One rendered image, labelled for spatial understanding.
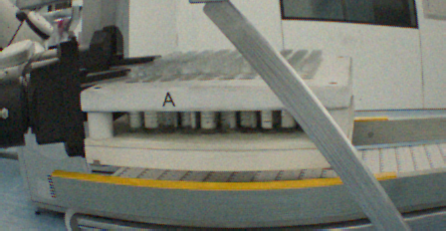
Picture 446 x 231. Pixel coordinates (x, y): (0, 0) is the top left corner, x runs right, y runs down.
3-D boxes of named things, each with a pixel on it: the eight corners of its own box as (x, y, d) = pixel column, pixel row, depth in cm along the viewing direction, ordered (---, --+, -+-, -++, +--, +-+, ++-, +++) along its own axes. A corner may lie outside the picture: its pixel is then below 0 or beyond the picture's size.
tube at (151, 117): (162, 150, 65) (157, 69, 63) (158, 153, 63) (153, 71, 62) (149, 149, 65) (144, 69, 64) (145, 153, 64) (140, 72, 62)
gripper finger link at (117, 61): (152, 65, 75) (108, 69, 77) (164, 61, 78) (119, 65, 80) (152, 51, 75) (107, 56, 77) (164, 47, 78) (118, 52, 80)
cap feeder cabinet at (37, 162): (27, 214, 323) (8, 87, 310) (61, 192, 377) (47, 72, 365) (114, 233, 308) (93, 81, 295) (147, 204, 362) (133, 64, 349)
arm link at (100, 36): (131, 20, 82) (64, 33, 87) (96, 29, 73) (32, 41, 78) (136, 121, 84) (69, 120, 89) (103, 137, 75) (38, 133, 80)
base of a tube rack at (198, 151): (354, 113, 80) (353, 94, 79) (347, 166, 56) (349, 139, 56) (155, 115, 85) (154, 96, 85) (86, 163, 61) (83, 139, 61)
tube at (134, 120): (145, 149, 65) (140, 70, 64) (141, 152, 64) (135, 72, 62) (133, 148, 65) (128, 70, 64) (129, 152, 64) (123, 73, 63)
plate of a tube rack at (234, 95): (353, 72, 79) (351, 56, 79) (349, 110, 55) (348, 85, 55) (153, 74, 84) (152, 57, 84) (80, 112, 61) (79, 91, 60)
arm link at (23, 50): (32, 108, 84) (41, 87, 97) (26, 47, 81) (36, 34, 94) (1, 114, 83) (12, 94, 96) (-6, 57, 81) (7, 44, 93)
